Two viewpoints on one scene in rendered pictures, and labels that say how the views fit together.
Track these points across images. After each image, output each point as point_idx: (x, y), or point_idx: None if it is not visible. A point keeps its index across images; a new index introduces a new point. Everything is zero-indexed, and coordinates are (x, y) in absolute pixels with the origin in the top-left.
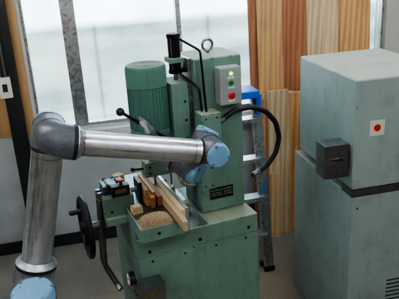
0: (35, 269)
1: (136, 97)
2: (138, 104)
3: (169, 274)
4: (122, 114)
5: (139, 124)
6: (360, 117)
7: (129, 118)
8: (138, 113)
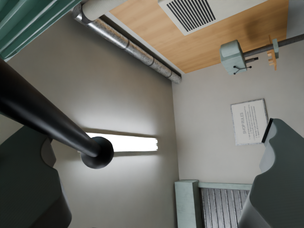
0: None
1: (11, 43)
2: (14, 39)
3: None
4: (95, 166)
5: (67, 139)
6: None
7: (91, 151)
8: (50, 7)
